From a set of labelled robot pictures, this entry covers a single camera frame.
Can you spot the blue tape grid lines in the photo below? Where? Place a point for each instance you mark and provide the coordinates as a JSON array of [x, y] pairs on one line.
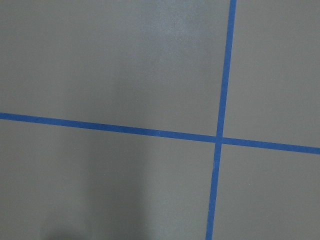
[[218, 140]]

